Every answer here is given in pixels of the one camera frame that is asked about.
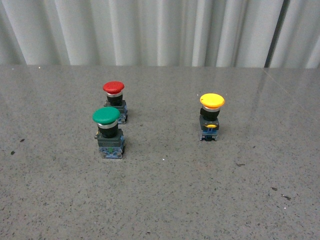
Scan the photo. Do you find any yellow push button switch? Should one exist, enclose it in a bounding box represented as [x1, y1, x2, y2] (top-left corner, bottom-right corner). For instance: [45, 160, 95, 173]
[199, 93, 225, 141]

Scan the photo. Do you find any white pleated curtain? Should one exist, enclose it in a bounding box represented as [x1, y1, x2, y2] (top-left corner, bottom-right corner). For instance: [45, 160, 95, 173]
[0, 0, 320, 68]

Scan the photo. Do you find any green push button switch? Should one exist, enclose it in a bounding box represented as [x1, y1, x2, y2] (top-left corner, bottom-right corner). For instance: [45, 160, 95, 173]
[92, 106, 125, 159]

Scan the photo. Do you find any red push button switch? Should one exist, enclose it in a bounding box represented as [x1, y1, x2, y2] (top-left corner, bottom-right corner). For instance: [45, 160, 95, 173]
[102, 81, 128, 124]

